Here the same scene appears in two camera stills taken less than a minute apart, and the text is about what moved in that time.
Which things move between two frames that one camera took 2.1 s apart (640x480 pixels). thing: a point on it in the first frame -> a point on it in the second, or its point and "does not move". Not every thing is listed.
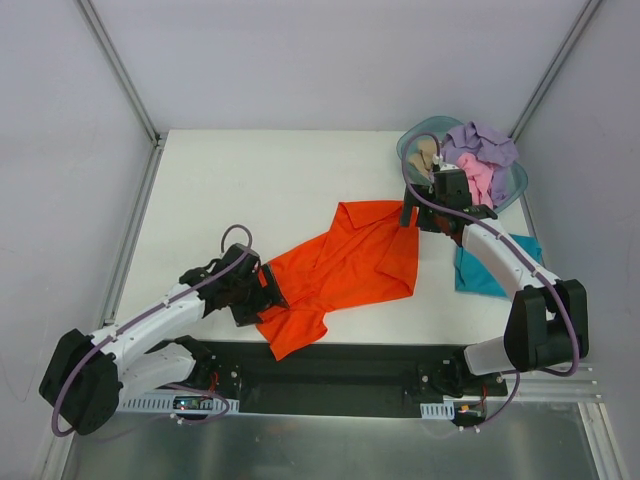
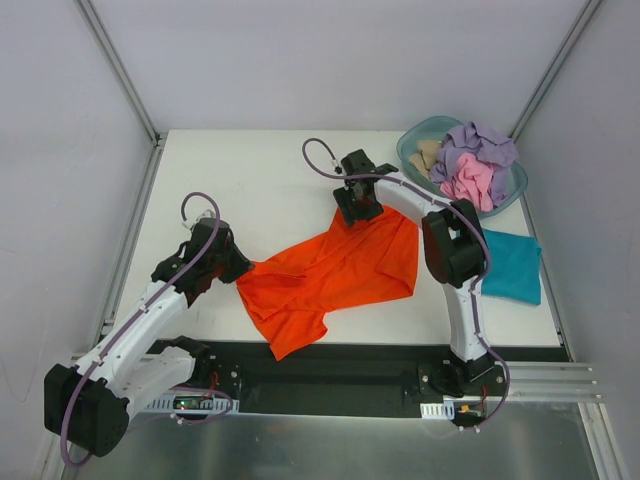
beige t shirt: (423, 157) does not move
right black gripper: (420, 213) -> (357, 205)
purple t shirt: (496, 152) does not move
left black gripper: (261, 298) -> (232, 261)
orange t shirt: (366, 256) does not move
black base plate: (334, 378) does not move
